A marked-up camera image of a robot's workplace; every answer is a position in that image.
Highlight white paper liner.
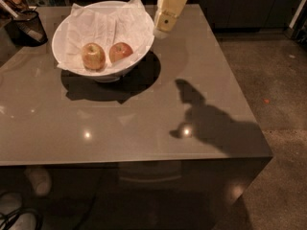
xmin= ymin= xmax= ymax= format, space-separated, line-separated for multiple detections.
xmin=57 ymin=0 xmax=156 ymax=76

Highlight white shoe under table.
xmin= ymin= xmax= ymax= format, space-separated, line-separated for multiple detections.
xmin=25 ymin=167 xmax=52 ymax=196

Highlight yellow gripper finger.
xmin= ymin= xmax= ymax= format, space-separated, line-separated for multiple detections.
xmin=153 ymin=0 xmax=188 ymax=39

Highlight black cables on floor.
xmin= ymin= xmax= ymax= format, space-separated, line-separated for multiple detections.
xmin=0 ymin=206 xmax=44 ymax=230

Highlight white bowl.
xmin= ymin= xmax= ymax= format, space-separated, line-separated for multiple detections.
xmin=51 ymin=0 xmax=156 ymax=83

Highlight left red-yellow apple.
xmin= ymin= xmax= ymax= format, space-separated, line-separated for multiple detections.
xmin=82 ymin=43 xmax=106 ymax=71

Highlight black mesh pen holder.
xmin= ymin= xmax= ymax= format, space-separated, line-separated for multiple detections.
xmin=5 ymin=11 xmax=48 ymax=47

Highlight red apple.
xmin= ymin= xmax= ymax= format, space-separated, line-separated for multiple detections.
xmin=108 ymin=42 xmax=133 ymax=63

